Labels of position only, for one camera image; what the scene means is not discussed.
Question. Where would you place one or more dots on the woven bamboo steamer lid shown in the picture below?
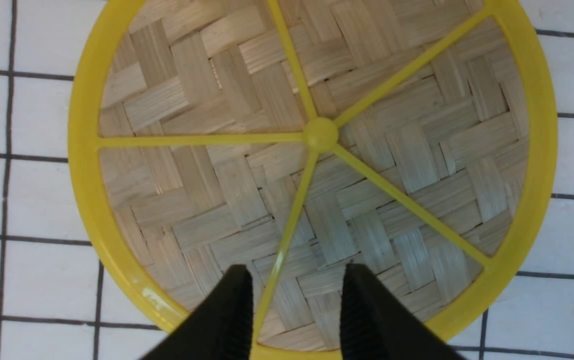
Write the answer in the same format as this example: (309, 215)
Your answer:
(295, 137)

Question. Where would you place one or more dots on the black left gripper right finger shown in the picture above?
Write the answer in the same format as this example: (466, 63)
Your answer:
(374, 325)

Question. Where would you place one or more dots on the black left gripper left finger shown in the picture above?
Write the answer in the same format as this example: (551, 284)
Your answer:
(220, 328)

